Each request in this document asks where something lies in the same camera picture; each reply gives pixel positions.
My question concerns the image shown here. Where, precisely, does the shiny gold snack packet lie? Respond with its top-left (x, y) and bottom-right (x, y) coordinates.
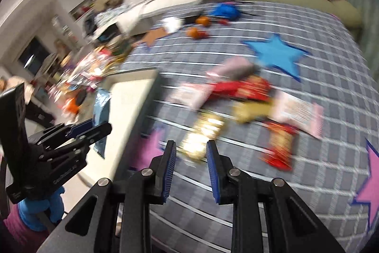
top-left (180, 111), bottom-right (227, 163)

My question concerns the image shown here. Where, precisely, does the yellow snack packet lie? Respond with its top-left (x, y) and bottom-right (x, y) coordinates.
top-left (232, 100), bottom-right (274, 124)

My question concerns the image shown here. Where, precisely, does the patterned red snack packet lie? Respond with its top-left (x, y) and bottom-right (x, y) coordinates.
top-left (237, 77), bottom-right (271, 101)

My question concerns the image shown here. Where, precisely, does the white box with dark sides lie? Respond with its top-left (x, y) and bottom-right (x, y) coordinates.
top-left (59, 69), bottom-right (163, 230)

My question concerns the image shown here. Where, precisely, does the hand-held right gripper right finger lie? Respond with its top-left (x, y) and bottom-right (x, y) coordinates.
top-left (206, 140), bottom-right (345, 253)

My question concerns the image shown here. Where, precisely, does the pile of colourful packets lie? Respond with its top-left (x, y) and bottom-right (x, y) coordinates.
top-left (47, 44), bottom-right (134, 119)

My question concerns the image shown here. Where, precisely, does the pink edged snack packet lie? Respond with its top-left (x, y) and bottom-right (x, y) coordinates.
top-left (274, 93), bottom-right (325, 139)

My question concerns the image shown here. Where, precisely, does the white crumpled paper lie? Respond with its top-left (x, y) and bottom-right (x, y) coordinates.
top-left (162, 17), bottom-right (185, 32)

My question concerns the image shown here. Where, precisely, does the pink grey snack packet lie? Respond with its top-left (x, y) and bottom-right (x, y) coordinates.
top-left (207, 57), bottom-right (258, 82)

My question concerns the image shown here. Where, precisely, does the blue snack packet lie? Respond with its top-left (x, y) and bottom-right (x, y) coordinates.
top-left (92, 87), bottom-right (113, 160)

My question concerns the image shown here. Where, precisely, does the red gold striped snack packet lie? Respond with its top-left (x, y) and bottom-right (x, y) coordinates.
top-left (261, 121), bottom-right (299, 171)

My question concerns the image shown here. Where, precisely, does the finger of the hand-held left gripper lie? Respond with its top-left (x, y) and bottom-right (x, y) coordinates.
top-left (71, 122), bottom-right (112, 148)
top-left (28, 118), bottom-right (97, 146)

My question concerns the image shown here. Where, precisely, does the pile of clothes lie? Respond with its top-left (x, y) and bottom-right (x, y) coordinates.
top-left (83, 0), bottom-right (131, 34)

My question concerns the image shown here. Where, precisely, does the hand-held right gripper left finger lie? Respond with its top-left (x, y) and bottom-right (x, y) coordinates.
top-left (37, 140), bottom-right (178, 253)

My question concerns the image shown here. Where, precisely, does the black television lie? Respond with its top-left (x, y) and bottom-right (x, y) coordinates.
top-left (16, 35), bottom-right (48, 76)

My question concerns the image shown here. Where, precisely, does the white pink snack packet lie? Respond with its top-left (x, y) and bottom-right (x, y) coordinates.
top-left (170, 83), bottom-right (214, 110)

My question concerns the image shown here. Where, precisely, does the person's left hand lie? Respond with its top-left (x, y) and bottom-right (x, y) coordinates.
top-left (17, 186), bottom-right (66, 232)

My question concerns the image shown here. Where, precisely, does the blue plastic bag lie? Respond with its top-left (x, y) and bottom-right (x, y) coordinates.
top-left (209, 2), bottom-right (242, 19)

